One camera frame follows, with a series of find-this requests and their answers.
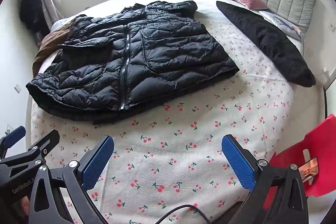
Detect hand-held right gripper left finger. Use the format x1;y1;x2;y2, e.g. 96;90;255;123
28;135;114;224

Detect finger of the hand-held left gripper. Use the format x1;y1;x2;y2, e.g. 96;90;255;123
0;126;27;159
0;130;60;182

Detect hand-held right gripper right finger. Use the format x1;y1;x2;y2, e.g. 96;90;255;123
221;135;310;224

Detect black puffer jacket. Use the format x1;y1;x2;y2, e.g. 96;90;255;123
26;0;240;125

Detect dark hanging clothes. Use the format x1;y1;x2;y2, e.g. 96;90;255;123
20;0;50;35

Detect bed with cherry print sheet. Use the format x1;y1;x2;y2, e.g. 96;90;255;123
26;0;327;224

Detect shiny copper object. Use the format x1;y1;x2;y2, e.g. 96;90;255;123
299;157;319;182

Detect red plastic stool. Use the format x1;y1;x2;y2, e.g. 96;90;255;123
262;114;336;211

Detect brown garment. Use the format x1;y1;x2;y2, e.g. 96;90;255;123
33;15;87;75

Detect black fleece garment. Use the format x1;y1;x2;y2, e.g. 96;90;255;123
216;1;316;87

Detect white printed pillow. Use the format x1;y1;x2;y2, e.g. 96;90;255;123
259;9;305;42

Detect black cable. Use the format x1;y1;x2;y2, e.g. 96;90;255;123
155;203;208;224

